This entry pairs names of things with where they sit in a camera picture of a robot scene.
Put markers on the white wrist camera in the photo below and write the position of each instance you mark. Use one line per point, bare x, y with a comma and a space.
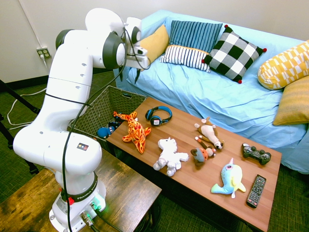
141, 51

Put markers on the black white checkered pillow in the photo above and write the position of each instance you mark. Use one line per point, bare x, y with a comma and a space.
231, 55

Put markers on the rustic dark wood table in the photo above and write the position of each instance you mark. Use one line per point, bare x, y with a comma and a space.
125, 183

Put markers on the reddish wood coffee table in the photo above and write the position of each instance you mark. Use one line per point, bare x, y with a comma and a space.
183, 125

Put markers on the woven grey wicker basket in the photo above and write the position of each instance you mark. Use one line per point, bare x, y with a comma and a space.
103, 104

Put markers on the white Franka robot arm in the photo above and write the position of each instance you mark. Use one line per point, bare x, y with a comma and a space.
70, 72

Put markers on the black tripod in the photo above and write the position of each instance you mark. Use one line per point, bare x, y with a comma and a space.
21, 99

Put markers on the yellow white patterned bolster pillow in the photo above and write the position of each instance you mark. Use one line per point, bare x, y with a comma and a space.
282, 67

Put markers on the navy white striped pillow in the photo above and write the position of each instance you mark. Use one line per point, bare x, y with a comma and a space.
183, 56

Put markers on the white wall conduit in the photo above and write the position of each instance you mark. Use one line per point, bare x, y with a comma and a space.
29, 21

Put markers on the teal striped pillow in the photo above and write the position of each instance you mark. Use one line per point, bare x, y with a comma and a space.
193, 33

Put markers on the brown white ferret plush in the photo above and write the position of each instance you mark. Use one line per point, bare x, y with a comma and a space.
208, 131

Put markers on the blue star shield plush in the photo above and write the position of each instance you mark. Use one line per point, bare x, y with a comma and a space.
103, 132

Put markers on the black remote control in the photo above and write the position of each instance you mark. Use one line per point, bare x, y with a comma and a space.
257, 191

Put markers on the mustard ribbed pillow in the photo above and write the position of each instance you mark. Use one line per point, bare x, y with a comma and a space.
294, 104

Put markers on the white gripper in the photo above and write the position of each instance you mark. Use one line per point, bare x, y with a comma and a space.
138, 62

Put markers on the brown monkey plush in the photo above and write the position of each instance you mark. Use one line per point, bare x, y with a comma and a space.
202, 154

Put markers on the black game controller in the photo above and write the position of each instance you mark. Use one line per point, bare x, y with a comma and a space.
256, 153

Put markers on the plain yellow pillow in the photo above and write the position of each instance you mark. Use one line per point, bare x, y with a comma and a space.
154, 43

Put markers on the wall power outlet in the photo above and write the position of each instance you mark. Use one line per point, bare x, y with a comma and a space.
43, 52

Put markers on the blue narwhal plush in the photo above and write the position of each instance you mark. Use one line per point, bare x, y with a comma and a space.
229, 176

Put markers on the orange flame pattern plush whale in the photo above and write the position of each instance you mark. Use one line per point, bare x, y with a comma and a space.
135, 133

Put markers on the sofa with light blue cover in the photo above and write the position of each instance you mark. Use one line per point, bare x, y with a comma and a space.
205, 96

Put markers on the blue black headphones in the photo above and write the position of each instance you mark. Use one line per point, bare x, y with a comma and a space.
166, 113

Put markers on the white unicorn plush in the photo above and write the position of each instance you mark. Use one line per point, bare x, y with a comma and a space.
169, 154

